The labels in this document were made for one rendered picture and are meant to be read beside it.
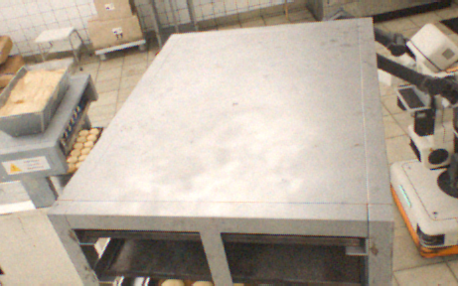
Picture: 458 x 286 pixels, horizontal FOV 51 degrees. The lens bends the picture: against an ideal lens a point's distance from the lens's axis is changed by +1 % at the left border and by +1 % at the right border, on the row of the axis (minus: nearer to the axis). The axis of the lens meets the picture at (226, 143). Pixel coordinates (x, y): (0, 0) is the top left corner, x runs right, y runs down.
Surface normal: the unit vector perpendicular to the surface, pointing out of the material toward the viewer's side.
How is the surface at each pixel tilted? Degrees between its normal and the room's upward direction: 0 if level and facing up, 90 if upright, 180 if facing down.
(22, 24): 90
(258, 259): 0
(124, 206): 0
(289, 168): 0
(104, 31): 87
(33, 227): 89
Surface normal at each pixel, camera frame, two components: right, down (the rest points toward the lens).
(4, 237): 0.01, 0.58
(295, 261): -0.17, -0.80
